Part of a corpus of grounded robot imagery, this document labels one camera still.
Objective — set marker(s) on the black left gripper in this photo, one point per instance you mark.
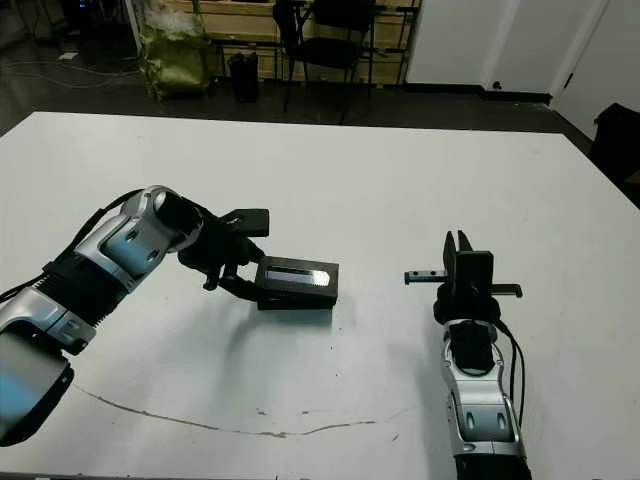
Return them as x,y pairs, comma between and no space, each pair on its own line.
215,250

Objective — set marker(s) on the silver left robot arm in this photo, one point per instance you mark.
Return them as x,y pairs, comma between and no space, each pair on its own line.
90,280

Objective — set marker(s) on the black waste bin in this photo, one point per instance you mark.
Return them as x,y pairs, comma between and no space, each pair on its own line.
245,77

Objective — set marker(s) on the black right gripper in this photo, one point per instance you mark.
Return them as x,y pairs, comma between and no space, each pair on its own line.
465,302

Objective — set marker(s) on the black box lid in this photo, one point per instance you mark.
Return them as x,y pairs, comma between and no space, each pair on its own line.
300,277

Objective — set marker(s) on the white door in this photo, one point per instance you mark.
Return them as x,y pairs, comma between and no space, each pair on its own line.
605,55

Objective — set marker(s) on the black computer tower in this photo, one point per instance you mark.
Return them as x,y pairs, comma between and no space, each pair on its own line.
95,17

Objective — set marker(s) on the yellow-green sack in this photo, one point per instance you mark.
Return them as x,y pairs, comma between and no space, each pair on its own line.
175,62

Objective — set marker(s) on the stacked wooden crates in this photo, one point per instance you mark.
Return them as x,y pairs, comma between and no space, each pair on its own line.
250,30

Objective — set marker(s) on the black box with white tray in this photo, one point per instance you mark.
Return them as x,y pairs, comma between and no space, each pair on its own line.
297,305

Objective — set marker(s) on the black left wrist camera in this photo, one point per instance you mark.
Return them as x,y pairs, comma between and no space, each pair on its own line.
250,221

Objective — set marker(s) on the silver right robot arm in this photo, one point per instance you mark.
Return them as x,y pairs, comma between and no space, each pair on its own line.
480,395

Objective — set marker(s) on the wooden desk white legs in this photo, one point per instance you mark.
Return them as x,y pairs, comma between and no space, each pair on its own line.
134,25

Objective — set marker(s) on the black armchair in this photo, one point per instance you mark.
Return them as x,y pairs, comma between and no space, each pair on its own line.
617,142

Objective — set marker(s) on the white paper sheet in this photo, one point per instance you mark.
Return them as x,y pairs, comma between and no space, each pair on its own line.
68,55

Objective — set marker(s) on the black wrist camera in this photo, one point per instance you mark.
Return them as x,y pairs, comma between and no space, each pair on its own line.
250,221
475,270

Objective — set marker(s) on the black mesh office chair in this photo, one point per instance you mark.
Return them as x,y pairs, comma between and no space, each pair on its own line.
330,52

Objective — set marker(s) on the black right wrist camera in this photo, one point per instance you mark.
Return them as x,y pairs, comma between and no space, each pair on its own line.
475,270

